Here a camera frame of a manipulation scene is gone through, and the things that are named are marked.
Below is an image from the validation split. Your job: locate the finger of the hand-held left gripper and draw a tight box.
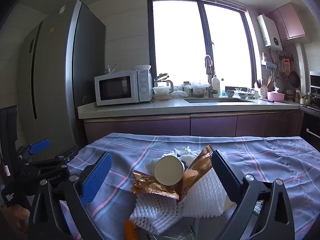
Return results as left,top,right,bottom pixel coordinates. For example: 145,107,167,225
16,138,51,162
24,144,80,170

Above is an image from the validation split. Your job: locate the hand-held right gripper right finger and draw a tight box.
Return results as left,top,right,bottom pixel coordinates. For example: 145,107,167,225
211,149,295,240

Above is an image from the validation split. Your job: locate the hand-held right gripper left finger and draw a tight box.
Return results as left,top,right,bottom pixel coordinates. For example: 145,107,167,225
28,151,118,240

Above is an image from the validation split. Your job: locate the white foam fruit net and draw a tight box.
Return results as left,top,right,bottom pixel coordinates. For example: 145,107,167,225
176,150,232,218
129,194,185,235

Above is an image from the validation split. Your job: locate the gold snack wrapper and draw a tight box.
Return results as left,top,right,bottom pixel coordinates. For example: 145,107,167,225
175,144,214,202
132,170,180,200

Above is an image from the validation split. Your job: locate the white tissue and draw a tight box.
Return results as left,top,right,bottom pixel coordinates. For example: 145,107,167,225
162,145,200,163

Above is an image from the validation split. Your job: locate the white paper cup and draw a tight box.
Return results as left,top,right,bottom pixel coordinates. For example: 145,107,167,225
146,155,185,186

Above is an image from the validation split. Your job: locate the orange peel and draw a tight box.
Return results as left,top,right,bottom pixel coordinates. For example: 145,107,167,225
124,219,139,240

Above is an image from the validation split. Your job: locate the person's left hand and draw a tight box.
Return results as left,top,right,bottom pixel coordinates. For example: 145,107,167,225
0,204,31,234

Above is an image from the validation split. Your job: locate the grey checked tablecloth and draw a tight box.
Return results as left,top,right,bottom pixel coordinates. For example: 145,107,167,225
59,132,320,240

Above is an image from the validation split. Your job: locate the purple kitchen base cabinet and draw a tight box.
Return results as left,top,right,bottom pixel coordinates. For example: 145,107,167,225
84,110,304,145

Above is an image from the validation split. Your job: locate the grey refrigerator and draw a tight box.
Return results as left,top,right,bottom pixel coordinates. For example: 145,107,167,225
15,0,107,160

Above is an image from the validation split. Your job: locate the clear plastic wrapper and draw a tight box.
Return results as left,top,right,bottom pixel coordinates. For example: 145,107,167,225
149,226,198,240

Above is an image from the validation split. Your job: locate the white microwave oven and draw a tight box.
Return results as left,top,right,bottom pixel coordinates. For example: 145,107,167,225
94,69,153,106

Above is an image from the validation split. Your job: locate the white dish soap bottle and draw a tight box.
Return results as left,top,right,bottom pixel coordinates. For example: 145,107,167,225
211,72,221,97

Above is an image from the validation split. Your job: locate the clear plastic bag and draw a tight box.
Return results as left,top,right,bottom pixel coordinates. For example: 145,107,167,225
190,81,210,98

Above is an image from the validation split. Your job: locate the pink plastic basin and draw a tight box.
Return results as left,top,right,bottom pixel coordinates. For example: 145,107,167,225
267,91,285,103

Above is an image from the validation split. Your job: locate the white plastic bag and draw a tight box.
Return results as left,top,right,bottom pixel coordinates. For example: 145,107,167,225
172,85,189,98

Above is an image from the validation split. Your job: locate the glass jar with dark lid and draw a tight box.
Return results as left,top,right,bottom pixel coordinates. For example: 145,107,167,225
182,81,192,97

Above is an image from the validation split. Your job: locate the metal kitchen faucet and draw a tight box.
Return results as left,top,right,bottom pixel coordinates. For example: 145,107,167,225
204,55,218,98

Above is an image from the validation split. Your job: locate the black built-in oven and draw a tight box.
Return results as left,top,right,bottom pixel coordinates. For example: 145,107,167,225
300,110,320,150

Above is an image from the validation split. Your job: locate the clear plastic food container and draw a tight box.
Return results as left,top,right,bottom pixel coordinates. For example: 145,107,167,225
152,86,171,102

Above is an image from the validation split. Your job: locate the glass electric kettle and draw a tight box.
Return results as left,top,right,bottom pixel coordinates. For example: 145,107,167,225
153,73,175,95

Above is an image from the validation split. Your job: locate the dark framed window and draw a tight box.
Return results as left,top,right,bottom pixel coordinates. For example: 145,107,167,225
147,0,263,98

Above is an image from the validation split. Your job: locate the white water heater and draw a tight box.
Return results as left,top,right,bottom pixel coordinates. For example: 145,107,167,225
257,14,283,51

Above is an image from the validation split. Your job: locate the pink wall cabinet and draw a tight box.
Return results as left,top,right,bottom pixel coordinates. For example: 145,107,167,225
266,2,307,42

